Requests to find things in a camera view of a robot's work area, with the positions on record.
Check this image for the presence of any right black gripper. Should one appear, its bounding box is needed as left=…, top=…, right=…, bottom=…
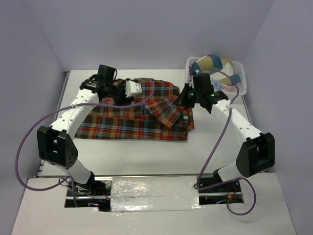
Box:
left=173, top=83, right=201, bottom=108

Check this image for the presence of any red brown plaid shirt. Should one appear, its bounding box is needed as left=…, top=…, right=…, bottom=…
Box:
left=75, top=79, right=194, bottom=141

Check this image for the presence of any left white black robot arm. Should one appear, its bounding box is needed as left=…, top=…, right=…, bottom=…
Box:
left=37, top=65, right=142, bottom=195

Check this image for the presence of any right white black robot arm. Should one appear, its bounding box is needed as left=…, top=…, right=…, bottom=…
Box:
left=174, top=73, right=275, bottom=191

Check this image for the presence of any blue beige checked cloth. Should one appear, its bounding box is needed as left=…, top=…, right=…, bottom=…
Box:
left=189, top=55, right=241, bottom=86

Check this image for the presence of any white plastic basket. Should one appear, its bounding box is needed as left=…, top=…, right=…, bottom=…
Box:
left=185, top=57, right=247, bottom=95

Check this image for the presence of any silver foil cover plate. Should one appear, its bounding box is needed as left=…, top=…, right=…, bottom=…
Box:
left=110, top=176, right=201, bottom=212

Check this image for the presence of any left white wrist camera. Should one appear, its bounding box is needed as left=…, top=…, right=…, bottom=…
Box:
left=125, top=80, right=142, bottom=98

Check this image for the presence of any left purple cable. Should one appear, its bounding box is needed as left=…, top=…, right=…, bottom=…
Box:
left=15, top=78, right=155, bottom=208

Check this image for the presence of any purple cable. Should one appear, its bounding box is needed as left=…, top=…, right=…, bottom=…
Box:
left=195, top=70, right=257, bottom=216
left=15, top=78, right=155, bottom=208

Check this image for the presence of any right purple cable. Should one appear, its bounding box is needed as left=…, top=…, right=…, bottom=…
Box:
left=195, top=70, right=257, bottom=216

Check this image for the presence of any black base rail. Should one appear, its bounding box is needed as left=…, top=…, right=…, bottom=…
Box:
left=65, top=180, right=244, bottom=212

